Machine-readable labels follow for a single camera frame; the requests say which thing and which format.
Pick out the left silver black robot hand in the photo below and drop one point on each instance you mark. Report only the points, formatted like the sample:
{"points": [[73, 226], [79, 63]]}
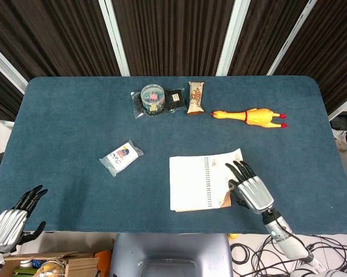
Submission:
{"points": [[6, 228]]}

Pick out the round clear binder clip tub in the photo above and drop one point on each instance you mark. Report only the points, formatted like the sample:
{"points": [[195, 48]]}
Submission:
{"points": [[153, 97]]}

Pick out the black item in clear bag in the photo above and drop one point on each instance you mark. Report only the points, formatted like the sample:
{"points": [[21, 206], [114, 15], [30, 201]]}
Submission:
{"points": [[160, 101]]}

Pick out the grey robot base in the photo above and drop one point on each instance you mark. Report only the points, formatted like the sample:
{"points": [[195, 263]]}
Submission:
{"points": [[170, 255]]}

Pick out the yellow rubber chicken toy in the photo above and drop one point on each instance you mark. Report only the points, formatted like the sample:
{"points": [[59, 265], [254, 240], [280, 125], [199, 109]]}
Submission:
{"points": [[255, 116]]}

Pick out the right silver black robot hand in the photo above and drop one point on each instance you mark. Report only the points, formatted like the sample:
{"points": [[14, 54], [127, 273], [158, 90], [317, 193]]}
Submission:
{"points": [[252, 193]]}

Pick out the white tissue packet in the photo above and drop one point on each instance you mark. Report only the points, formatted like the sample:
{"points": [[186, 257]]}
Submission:
{"points": [[121, 157]]}

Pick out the brown snack bar packet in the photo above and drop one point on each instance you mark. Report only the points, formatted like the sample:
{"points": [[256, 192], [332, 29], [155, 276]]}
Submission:
{"points": [[195, 98]]}

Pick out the white spiral notebook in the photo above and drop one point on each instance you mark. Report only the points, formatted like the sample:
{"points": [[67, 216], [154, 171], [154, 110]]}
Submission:
{"points": [[199, 181]]}

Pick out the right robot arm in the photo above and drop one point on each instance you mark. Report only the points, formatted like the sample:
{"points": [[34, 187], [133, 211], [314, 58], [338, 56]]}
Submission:
{"points": [[285, 239]]}

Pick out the blue felt table mat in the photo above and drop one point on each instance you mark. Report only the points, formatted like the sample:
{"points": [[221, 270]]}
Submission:
{"points": [[161, 144]]}

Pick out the open cardboard box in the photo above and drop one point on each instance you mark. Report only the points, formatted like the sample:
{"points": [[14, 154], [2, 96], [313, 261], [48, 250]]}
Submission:
{"points": [[50, 264]]}

